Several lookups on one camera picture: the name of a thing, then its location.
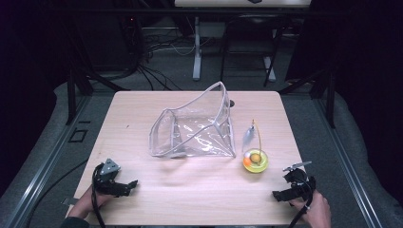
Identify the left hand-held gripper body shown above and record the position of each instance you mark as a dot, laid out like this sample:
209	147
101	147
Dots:
107	177

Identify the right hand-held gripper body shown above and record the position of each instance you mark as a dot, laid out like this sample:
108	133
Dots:
299	182

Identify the yellow feather cat toy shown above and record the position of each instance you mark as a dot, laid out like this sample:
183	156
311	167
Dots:
256	161

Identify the clear plastic zipper bag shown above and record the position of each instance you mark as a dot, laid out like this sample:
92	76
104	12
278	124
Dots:
193	133

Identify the person's left hand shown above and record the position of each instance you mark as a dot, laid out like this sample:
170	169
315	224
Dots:
87	202

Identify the person's right hand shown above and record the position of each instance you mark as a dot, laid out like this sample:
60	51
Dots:
315	212

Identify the black metal stand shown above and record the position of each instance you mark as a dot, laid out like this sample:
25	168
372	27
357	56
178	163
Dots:
329	95
72	91

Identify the black table grommet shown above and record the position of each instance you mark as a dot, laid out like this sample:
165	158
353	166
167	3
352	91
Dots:
232	103

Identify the white desk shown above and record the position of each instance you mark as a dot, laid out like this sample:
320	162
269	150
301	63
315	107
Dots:
197	47

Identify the black chair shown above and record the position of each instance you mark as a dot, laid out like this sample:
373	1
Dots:
250	38

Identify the aluminium floor rail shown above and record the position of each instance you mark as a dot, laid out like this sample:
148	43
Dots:
41	171
345	164

